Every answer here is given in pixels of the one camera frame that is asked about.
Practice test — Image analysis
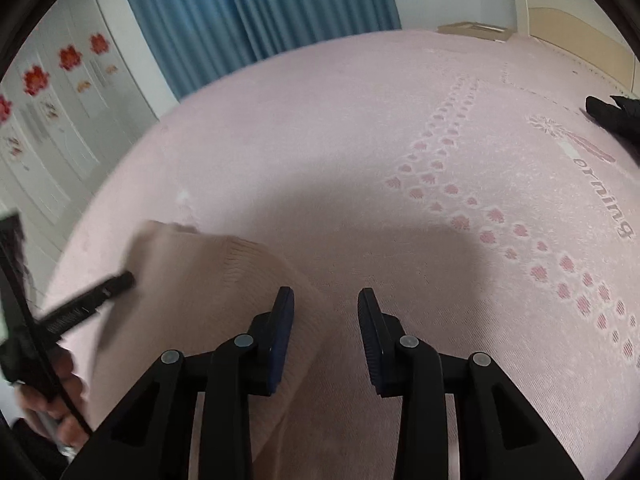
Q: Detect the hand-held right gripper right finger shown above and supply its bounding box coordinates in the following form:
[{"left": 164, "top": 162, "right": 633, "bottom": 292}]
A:
[{"left": 357, "top": 287, "right": 586, "bottom": 480}]

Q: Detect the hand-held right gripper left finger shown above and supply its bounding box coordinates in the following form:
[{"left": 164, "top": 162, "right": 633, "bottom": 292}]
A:
[{"left": 60, "top": 286, "right": 296, "bottom": 480}]

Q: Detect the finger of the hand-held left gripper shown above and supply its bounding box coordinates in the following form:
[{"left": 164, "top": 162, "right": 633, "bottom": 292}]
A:
[{"left": 37, "top": 271, "right": 137, "bottom": 345}]

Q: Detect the beige ribbed knit sweater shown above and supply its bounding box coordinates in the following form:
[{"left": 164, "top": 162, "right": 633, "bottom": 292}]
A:
[{"left": 87, "top": 219, "right": 351, "bottom": 480}]

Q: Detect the person's left hand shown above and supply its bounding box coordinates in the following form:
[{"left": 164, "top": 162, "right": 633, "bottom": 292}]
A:
[{"left": 16, "top": 346, "right": 95, "bottom": 456}]

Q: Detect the pink patterned bed cover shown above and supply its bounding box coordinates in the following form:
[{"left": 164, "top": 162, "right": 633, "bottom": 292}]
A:
[{"left": 42, "top": 27, "right": 640, "bottom": 480}]

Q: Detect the white wardrobe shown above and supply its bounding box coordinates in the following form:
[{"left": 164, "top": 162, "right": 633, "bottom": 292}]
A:
[{"left": 0, "top": 0, "right": 181, "bottom": 261}]

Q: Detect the blue curtain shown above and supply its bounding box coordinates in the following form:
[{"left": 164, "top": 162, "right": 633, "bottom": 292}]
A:
[{"left": 112, "top": 0, "right": 403, "bottom": 103}]

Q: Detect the light wooden bedside table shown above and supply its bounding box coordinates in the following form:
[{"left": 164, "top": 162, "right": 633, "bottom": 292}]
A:
[{"left": 437, "top": 21, "right": 516, "bottom": 44}]

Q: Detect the black cloth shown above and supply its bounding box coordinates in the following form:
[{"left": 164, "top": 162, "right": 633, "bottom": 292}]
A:
[{"left": 585, "top": 94, "right": 640, "bottom": 148}]

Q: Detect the cream wooden headboard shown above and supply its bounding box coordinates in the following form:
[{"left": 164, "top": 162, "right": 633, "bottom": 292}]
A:
[{"left": 511, "top": 0, "right": 640, "bottom": 101}]

